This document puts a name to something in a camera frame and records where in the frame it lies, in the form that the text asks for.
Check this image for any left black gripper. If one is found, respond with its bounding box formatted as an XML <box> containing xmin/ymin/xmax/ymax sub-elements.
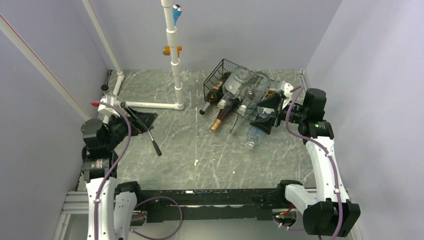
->
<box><xmin>104</xmin><ymin>105</ymin><xmax>158</xmax><ymax>150</ymax></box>

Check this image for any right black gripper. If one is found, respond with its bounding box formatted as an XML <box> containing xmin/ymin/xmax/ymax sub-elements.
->
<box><xmin>250</xmin><ymin>92</ymin><xmax>308</xmax><ymax>134</ymax></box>

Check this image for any clear round cork-stoppered bottle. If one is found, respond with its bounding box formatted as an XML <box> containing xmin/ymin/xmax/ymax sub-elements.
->
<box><xmin>100</xmin><ymin>84</ymin><xmax>111</xmax><ymax>99</ymax></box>

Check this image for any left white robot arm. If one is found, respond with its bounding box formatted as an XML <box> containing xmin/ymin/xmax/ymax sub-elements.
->
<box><xmin>81</xmin><ymin>116</ymin><xmax>144</xmax><ymax>240</ymax></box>

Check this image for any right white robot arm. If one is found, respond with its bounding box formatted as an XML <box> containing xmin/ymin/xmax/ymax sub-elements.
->
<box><xmin>251</xmin><ymin>88</ymin><xmax>361</xmax><ymax>240</ymax></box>

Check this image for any clear square bottle black cap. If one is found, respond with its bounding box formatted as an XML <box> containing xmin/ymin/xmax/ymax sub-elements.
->
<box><xmin>256</xmin><ymin>81</ymin><xmax>285</xmax><ymax>119</ymax></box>

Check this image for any blue square glass bottle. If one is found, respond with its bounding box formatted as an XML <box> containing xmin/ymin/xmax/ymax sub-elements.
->
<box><xmin>246</xmin><ymin>125</ymin><xmax>269</xmax><ymax>149</ymax></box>

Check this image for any clear slim empty bottle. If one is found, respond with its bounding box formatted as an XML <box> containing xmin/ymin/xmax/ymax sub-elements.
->
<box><xmin>229</xmin><ymin>109</ymin><xmax>255</xmax><ymax>137</ymax></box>

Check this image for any clear bottle dark label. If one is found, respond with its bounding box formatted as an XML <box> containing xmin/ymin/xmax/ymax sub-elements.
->
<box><xmin>237</xmin><ymin>71</ymin><xmax>271</xmax><ymax>116</ymax></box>

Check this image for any dark gold-foil wine bottle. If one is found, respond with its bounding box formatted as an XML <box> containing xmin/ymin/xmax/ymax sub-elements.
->
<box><xmin>210</xmin><ymin>97</ymin><xmax>241</xmax><ymax>132</ymax></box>

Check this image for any clear bottle silver cap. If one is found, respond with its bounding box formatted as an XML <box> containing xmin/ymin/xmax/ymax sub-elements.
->
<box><xmin>217</xmin><ymin>66</ymin><xmax>252</xmax><ymax>110</ymax></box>

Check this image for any dark green wine bottle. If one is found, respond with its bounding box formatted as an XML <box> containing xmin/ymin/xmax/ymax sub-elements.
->
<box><xmin>199</xmin><ymin>72</ymin><xmax>231</xmax><ymax>115</ymax></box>

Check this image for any orange pipe clamp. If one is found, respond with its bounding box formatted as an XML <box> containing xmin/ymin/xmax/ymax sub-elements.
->
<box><xmin>162</xmin><ymin>45</ymin><xmax>183</xmax><ymax>57</ymax></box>

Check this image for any blue pipe clip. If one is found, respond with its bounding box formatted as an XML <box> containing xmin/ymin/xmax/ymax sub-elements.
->
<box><xmin>172</xmin><ymin>4</ymin><xmax>183</xmax><ymax>26</ymax></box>

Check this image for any black handled metal tool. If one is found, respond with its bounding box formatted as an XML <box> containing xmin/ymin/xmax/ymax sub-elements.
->
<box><xmin>120</xmin><ymin>101</ymin><xmax>163</xmax><ymax>157</ymax></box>

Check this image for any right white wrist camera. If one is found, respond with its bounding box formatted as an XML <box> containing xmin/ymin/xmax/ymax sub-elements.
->
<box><xmin>276</xmin><ymin>80</ymin><xmax>294</xmax><ymax>99</ymax></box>

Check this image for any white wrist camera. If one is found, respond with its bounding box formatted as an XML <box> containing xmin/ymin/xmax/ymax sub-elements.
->
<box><xmin>276</xmin><ymin>80</ymin><xmax>294</xmax><ymax>99</ymax></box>
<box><xmin>90</xmin><ymin>93</ymin><xmax>122</xmax><ymax>118</ymax></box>

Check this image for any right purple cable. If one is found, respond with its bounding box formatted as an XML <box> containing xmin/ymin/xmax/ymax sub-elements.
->
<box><xmin>284</xmin><ymin>85</ymin><xmax>342</xmax><ymax>240</ymax></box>

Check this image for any white PVC pipe frame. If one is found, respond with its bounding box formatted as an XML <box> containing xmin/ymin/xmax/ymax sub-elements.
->
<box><xmin>0</xmin><ymin>0</ymin><xmax>185</xmax><ymax>120</ymax></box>

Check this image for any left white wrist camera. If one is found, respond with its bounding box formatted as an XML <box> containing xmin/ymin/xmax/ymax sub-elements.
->
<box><xmin>90</xmin><ymin>93</ymin><xmax>122</xmax><ymax>118</ymax></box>

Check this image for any black wire wine rack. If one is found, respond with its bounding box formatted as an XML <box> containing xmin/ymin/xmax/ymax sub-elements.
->
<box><xmin>199</xmin><ymin>59</ymin><xmax>294</xmax><ymax>117</ymax></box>

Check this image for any aluminium frame rail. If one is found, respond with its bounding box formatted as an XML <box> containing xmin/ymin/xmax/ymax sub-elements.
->
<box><xmin>52</xmin><ymin>71</ymin><xmax>365</xmax><ymax>240</ymax></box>

